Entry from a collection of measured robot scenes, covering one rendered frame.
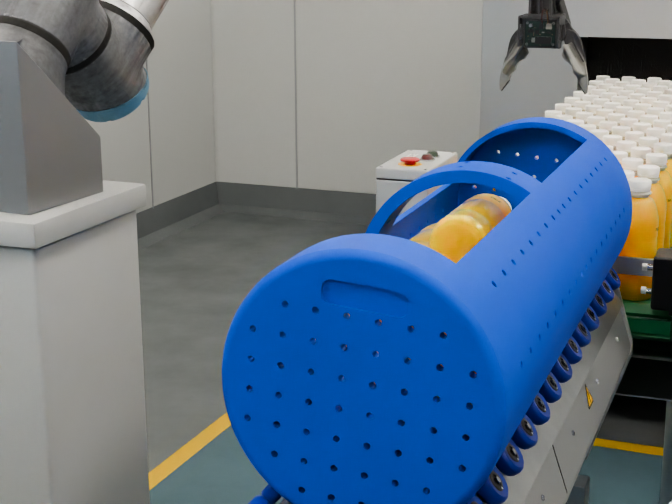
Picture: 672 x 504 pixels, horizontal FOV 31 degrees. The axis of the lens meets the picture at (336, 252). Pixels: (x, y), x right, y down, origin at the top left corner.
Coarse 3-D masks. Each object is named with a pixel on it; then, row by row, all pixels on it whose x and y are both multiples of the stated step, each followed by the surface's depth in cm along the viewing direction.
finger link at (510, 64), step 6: (516, 48) 214; (522, 48) 213; (510, 54) 214; (516, 54) 212; (522, 54) 214; (504, 60) 215; (510, 60) 212; (516, 60) 214; (504, 66) 211; (510, 66) 215; (516, 66) 215; (504, 72) 214; (510, 72) 215; (504, 78) 216; (504, 84) 216
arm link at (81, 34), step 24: (0, 0) 195; (24, 0) 194; (48, 0) 195; (72, 0) 197; (96, 0) 204; (48, 24) 194; (72, 24) 197; (96, 24) 204; (72, 48) 199; (96, 48) 205; (72, 72) 206
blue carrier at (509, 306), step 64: (512, 128) 185; (576, 128) 185; (448, 192) 190; (512, 192) 146; (576, 192) 158; (320, 256) 112; (384, 256) 110; (512, 256) 125; (576, 256) 145; (256, 320) 116; (320, 320) 114; (384, 320) 111; (448, 320) 109; (512, 320) 116; (576, 320) 146; (256, 384) 118; (320, 384) 115; (384, 384) 113; (448, 384) 111; (512, 384) 112; (256, 448) 119; (320, 448) 117; (384, 448) 114; (448, 448) 112
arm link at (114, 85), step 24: (120, 0) 216; (144, 0) 218; (168, 0) 224; (120, 24) 213; (144, 24) 216; (120, 48) 212; (144, 48) 217; (96, 72) 208; (120, 72) 213; (144, 72) 221; (72, 96) 213; (96, 96) 213; (120, 96) 215; (144, 96) 221; (96, 120) 219
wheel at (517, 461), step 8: (512, 440) 134; (512, 448) 132; (504, 456) 130; (512, 456) 131; (520, 456) 133; (496, 464) 131; (504, 464) 130; (512, 464) 130; (520, 464) 132; (504, 472) 131; (512, 472) 131
